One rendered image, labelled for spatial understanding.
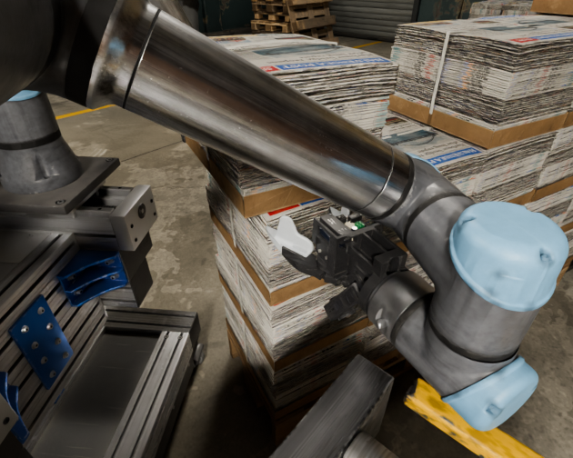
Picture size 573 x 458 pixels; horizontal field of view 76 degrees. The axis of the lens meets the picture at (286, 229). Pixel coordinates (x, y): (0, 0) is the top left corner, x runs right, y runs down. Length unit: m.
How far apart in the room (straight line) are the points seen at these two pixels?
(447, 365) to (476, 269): 0.10
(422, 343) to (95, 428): 0.96
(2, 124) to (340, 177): 0.67
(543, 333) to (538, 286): 1.52
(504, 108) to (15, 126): 0.99
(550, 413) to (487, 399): 1.23
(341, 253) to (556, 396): 1.28
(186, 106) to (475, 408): 0.33
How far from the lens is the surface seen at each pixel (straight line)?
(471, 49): 1.02
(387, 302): 0.40
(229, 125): 0.29
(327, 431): 0.43
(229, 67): 0.29
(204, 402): 1.39
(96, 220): 0.85
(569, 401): 1.66
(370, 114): 0.68
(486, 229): 0.30
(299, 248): 0.51
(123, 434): 1.15
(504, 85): 0.97
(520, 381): 0.37
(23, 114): 0.84
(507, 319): 0.32
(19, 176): 0.88
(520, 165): 1.18
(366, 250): 0.45
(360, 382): 0.46
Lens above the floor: 1.18
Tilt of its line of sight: 35 degrees down
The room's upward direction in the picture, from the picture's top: straight up
